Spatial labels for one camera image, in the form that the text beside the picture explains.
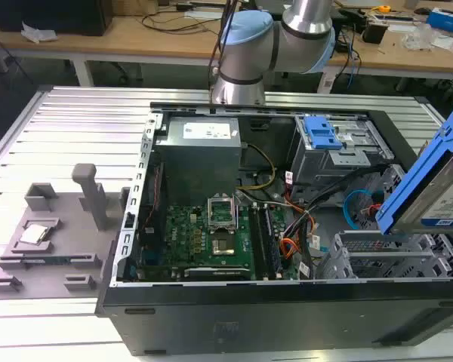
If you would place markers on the CPU socket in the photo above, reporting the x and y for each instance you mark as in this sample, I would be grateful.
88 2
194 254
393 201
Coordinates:
223 245

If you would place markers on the black box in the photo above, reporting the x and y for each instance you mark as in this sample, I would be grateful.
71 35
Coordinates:
49 15

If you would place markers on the crumpled white plastic sheet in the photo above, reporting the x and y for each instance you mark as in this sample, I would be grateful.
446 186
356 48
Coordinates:
37 33

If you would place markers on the green motherboard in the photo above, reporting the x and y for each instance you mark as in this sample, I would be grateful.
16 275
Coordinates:
185 234

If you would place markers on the blue cardboard box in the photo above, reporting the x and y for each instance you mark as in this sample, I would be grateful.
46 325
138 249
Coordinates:
447 20

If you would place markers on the black graphics card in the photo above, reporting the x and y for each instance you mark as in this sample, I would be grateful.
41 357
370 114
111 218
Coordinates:
215 273

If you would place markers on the black RAM stick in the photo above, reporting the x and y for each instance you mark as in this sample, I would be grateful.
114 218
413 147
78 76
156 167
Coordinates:
268 241

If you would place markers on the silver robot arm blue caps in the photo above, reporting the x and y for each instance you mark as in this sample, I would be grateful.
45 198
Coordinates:
241 49

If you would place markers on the grey metal disk bay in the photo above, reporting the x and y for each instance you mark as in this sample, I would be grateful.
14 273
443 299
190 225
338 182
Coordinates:
381 260

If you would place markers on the black computer mouse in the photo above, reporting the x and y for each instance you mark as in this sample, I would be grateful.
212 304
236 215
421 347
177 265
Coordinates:
423 11

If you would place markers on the black PC case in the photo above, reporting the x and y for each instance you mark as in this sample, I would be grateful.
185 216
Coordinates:
249 320

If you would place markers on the black motor block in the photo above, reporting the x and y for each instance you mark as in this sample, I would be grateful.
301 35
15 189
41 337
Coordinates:
375 30

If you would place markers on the silver CPU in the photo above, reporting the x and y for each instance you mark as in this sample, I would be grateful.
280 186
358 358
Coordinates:
34 234

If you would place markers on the grey parts rack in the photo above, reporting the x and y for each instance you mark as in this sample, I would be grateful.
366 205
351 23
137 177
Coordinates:
60 234

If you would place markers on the clear plastic bag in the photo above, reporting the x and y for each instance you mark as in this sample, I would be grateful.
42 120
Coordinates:
423 37

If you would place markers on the hard disk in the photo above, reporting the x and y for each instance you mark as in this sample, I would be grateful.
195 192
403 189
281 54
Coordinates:
419 181

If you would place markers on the grey metal drive cage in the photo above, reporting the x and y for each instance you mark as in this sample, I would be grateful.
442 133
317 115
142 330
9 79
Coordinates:
324 166

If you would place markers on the wooden desk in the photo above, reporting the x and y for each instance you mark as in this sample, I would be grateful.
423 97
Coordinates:
117 43
392 56

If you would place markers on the grey power supply unit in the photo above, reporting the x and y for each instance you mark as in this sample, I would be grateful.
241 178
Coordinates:
200 158

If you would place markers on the yellow tape roll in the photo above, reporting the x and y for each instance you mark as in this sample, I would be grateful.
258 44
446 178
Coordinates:
384 9

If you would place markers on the blue drive bay latch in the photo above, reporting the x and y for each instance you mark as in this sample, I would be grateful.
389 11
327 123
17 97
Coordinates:
321 134

